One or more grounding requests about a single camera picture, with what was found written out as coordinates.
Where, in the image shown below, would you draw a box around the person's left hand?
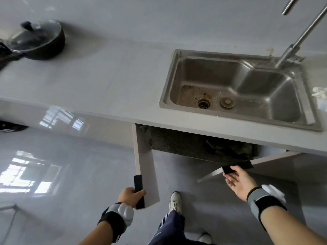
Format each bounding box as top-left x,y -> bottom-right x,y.
118,187 -> 147,209

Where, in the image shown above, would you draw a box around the person's right hand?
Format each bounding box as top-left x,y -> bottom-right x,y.
222,165 -> 259,202

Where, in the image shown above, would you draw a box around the black door handle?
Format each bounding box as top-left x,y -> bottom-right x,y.
222,160 -> 254,175
134,175 -> 145,210

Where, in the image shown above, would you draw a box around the white cabinet door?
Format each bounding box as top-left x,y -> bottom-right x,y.
131,123 -> 160,210
197,151 -> 303,183

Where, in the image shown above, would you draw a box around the black frying pan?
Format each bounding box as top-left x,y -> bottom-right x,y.
0,19 -> 66,70

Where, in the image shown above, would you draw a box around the glass pan lid black knob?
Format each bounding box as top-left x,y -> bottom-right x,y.
5,19 -> 63,53

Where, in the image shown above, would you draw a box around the person's right forearm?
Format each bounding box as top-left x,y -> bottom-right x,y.
259,205 -> 327,245

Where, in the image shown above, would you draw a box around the round sink drain plug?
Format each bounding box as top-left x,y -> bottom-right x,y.
220,97 -> 235,109

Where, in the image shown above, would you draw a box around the stainless steel sink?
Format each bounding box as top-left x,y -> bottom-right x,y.
159,49 -> 323,132

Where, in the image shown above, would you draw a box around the white sneaker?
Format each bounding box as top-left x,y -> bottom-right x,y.
169,191 -> 182,215
198,232 -> 213,245

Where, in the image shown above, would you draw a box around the dark blue trousers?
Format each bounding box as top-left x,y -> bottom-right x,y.
149,210 -> 205,245

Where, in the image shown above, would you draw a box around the large crumpled white tissue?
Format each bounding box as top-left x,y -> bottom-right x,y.
311,86 -> 327,100

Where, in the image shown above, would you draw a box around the steel gooseneck faucet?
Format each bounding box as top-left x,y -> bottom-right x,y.
275,0 -> 327,70

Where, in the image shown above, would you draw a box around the white wrist tracker black strap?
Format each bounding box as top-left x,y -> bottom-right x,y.
98,202 -> 134,243

